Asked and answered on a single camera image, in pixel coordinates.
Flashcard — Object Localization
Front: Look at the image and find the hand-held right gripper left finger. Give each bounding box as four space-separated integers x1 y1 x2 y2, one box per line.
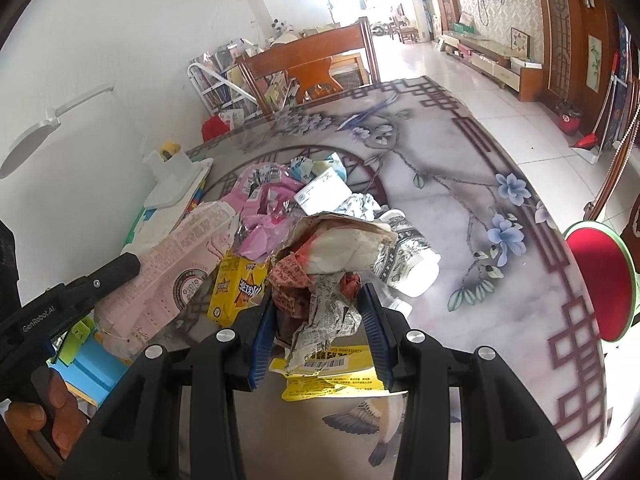
60 299 279 480

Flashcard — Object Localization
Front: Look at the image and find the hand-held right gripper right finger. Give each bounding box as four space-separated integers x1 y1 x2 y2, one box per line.
359 282 584 480

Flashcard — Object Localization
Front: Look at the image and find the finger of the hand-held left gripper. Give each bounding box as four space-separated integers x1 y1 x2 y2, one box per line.
75 252 142 306

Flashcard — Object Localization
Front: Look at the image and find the brown paper wrapper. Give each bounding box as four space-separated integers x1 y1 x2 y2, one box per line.
267 210 399 378

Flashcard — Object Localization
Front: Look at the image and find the clear plastic bottle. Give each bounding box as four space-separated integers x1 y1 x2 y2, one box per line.
372 208 442 297

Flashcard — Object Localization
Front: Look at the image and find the person's left hand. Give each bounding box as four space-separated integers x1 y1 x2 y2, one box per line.
4 366 90 462

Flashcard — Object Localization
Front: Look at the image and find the flat yellow printed packet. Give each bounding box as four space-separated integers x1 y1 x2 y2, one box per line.
270 344 388 402

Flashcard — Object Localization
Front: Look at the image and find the pink printed carton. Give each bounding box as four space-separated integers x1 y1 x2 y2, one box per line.
97 201 241 361

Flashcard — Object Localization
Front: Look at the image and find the stack of children's books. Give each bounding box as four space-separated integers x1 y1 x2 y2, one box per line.
120 180 211 256

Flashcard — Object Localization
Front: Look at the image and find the blue and green toy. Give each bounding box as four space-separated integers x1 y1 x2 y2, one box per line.
47 314 132 407

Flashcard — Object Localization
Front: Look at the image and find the yellow snack packet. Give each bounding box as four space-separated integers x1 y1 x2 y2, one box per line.
206 250 273 330

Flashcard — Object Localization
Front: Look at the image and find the white lamp base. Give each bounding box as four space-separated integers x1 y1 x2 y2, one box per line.
142 149 215 208

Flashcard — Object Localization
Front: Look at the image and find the crumpled white paper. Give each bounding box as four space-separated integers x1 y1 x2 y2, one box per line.
332 193 385 221

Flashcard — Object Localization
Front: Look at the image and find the pink plastic bag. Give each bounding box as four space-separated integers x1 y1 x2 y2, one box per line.
220 162 313 261

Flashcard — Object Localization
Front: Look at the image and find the white carton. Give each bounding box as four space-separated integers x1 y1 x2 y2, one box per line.
294 167 354 216

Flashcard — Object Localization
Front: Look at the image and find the white desk lamp head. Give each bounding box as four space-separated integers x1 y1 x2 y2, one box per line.
0 84 115 180

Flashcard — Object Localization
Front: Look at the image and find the red bag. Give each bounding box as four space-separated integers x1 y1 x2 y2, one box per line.
201 115 233 142

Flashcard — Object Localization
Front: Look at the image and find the blue and white wrapper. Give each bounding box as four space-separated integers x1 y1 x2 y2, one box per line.
290 151 348 183

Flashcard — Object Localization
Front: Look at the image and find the white book rack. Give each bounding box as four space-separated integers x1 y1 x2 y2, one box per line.
188 40 281 117

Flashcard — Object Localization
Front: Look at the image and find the red round stool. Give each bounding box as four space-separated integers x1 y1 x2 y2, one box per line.
562 220 640 343

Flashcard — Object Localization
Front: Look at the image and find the wooden chair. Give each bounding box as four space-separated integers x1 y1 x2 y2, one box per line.
235 16 383 111

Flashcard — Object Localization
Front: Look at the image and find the red dustpan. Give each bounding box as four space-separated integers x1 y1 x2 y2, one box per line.
571 132 603 166

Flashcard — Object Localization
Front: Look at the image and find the red waste bin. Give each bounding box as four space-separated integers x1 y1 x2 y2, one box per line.
554 102 584 136

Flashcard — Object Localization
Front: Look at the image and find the long television cabinet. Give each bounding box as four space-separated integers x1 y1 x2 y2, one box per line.
439 30 543 103

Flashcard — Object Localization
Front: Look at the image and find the small framed picture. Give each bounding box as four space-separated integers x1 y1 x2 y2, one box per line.
510 27 532 60

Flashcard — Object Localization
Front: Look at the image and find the red handled broom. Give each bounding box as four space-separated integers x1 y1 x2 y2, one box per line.
590 52 621 136

